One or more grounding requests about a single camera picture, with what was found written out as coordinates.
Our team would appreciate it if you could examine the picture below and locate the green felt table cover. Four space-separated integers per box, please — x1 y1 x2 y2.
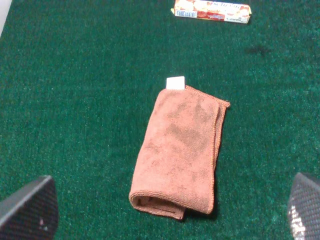
0 0 320 240

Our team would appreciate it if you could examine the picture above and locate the folded orange microfiber cloth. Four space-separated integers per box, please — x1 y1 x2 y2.
129 76 230 220

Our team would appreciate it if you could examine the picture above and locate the long candy stick pack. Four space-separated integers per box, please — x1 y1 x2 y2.
170 0 252 24

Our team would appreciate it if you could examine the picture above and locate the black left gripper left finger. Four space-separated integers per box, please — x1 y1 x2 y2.
0 175 59 240

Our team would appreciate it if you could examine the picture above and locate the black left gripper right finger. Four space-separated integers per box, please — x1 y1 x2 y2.
287 172 320 240

